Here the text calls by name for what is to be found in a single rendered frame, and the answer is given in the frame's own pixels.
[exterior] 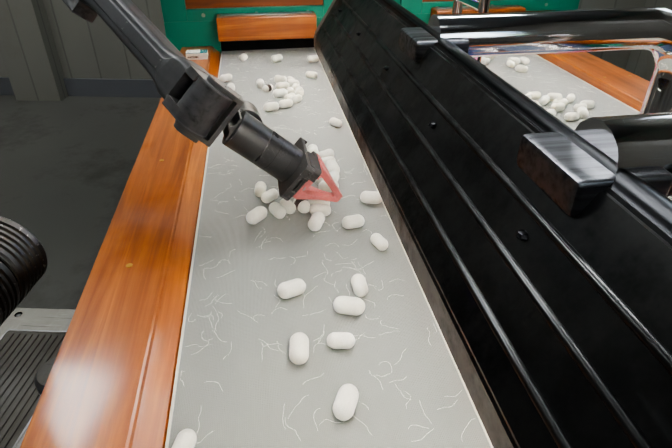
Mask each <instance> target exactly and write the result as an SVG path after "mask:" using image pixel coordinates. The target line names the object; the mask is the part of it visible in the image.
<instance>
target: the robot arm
mask: <svg viewBox="0 0 672 448"><path fill-rule="evenodd" d="M62 1H63V2H64V3H65V4H66V5H67V7H68V8H69V9H70V10H71V12H73V13H74V14H76V15H78V16H79V17H81V18H83V19H85V20H87V21H89V22H91V23H93V21H94V20H95V18H96V17H97V16H98V15H99V16H100V18H101V19H102V20H103V21H104V22H105V23H106V24H107V26H108V27H109V28H110V29H111V30H112V31H113V32H114V34H115V35H116V36H117V37H118V38H119V39H120V41H121V42H122V43H123V44H124V45H125V46H126V47H127V49H128V50H129V51H130V52H131V53H132V54H133V55H134V57H135V58H136V59H137V60H138V61H139V62H140V63H141V65H142V66H143V67H144V68H145V69H146V71H147V72H148V73H149V75H150V76H151V78H152V79H153V81H154V83H155V85H156V89H157V92H158V93H159V94H160V95H161V97H162V98H163V99H164V100H163V102H162V104H163V105H164V106H165V108H166V109H167V110H168V111H169V112H170V113H171V115H172V116H173V117H174V118H175V119H176V120H175V123H174V127H175V129H176V130H177V131H179V132H180V133H181V134H182V135H184V136H185V137H187V138H188V139H190V140H191V141H193V142H194V143H197V142H198V141H200V142H202V143H203V144H205V145H206V146H208V147H210V146H211V145H212V143H213V142H214V141H215V140H216V138H217V137H218V136H219V134H220V133H221V132H222V131H223V135H224V136H223V139H222V144H223V145H225V146H227V147H228V148H230V149H231V150H233V151H234V152H236V153H237V154H239V155H240V156H242V157H244V158H245V159H247V160H248V161H250V162H251V163H253V164H254V165H256V166H257V167H259V168H261V169H262V170H264V171H265V172H267V173H268V174H270V175H271V176H273V177H274V178H276V179H277V180H278V187H279V195H280V197H281V198H283V199H284V200H286V201H289V200H290V199H291V197H293V198H295V199H308V200H324V201H331V202H338V201H339V200H340V199H341V198H342V197H343V195H342V193H341V192H340V190H339V188H338V187H337V185H336V183H335V181H334V180H333V178H332V176H331V175H330V173H329V171H328V169H327V168H326V166H325V164H324V162H323V160H322V159H321V157H320V155H319V154H317V153H316V152H314V151H313V152H311V153H310V152H309V151H308V152H307V148H306V144H307V141H306V140H305V139H303V138H302V137H300V138H299V139H298V140H297V141H296V143H295V144H292V143H291V142H289V141H288V140H287V139H285V138H284V137H282V136H281V135H279V134H278V133H277V132H275V131H274V130H272V129H271V128H269V127H268V126H266V125H265V124H264V123H263V122H262V119H261V117H260V114H259V112H258V110H257V108H256V107H255V105H254V104H252V103H251V102H249V101H246V100H243V98H242V96H241V95H239V94H238V93H237V92H235V91H234V90H233V89H231V88H230V87H229V86H227V85H226V84H225V83H223V82H222V81H221V80H219V79H218V78H216V77H215V76H214V75H211V74H209V73H208V72H207V71H206V70H205V69H204V68H202V67H201V66H199V65H198V64H196V63H195V62H193V61H191V60H189V59H187V58H186V57H185V56H184V55H183V54H182V53H181V52H180V51H179V50H178V49H177V48H176V47H175V46H174V45H173V44H172V43H171V42H170V41H169V40H168V39H167V38H166V36H165V35H164V34H163V33H162V32H161V31H160V30H159V29H158V28H157V27H156V26H155V25H154V24H153V23H152V22H151V21H150V20H149V19H148V18H147V17H146V16H145V14H144V13H143V12H142V11H141V10H140V9H139V8H138V7H137V6H136V5H135V4H134V3H133V2H132V1H131V0H62ZM319 178H323V180H324V181H325V182H326V184H327V185H328V186H329V188H330V189H331V191H332V193H329V192H326V191H323V190H320V189H318V188H315V187H313V186H311V185H312V184H313V183H314V182H315V181H316V180H319Z"/></svg>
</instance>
